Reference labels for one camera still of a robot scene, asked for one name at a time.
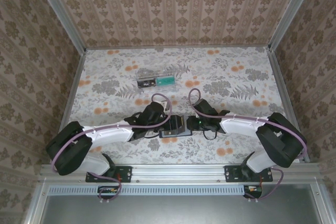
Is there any navy blue leather card holder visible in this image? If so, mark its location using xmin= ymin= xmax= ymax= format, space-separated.
xmin=159 ymin=126 xmax=193 ymax=138

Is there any teal plastic card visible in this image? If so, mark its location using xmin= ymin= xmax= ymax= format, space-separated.
xmin=155 ymin=76 xmax=176 ymax=88

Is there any black plastic card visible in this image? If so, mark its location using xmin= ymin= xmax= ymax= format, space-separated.
xmin=138 ymin=78 xmax=157 ymax=89

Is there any clear acrylic card box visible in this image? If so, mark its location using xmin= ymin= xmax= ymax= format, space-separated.
xmin=135 ymin=69 xmax=177 ymax=91

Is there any floral patterned table cover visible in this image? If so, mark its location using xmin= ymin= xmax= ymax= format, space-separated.
xmin=64 ymin=47 xmax=307 ymax=166

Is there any small black circuit board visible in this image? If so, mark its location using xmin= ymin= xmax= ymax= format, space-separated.
xmin=97 ymin=186 xmax=122 ymax=200
xmin=243 ymin=186 xmax=264 ymax=199

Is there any grey metal panel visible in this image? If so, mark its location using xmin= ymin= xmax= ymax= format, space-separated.
xmin=39 ymin=195 xmax=323 ymax=224

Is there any thin black cable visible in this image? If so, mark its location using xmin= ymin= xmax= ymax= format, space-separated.
xmin=203 ymin=129 xmax=218 ymax=141

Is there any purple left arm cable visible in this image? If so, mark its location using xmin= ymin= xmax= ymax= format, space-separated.
xmin=51 ymin=93 xmax=173 ymax=174

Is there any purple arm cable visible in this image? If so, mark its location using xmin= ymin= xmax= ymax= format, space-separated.
xmin=188 ymin=88 xmax=308 ymax=161
xmin=51 ymin=93 xmax=173 ymax=174

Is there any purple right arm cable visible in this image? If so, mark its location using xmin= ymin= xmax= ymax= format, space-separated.
xmin=188 ymin=88 xmax=308 ymax=161

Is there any aluminium frame rail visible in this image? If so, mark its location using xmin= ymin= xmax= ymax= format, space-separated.
xmin=39 ymin=163 xmax=320 ymax=183
xmin=267 ymin=47 xmax=311 ymax=163

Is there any grey slotted cable duct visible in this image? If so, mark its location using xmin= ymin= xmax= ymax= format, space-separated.
xmin=48 ymin=185 xmax=244 ymax=196

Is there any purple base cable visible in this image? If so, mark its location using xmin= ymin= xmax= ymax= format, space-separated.
xmin=244 ymin=167 xmax=285 ymax=201
xmin=88 ymin=172 xmax=123 ymax=205

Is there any aluminium frame post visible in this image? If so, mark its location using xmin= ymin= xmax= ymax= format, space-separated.
xmin=33 ymin=0 xmax=87 ymax=53
xmin=268 ymin=0 xmax=320 ymax=50

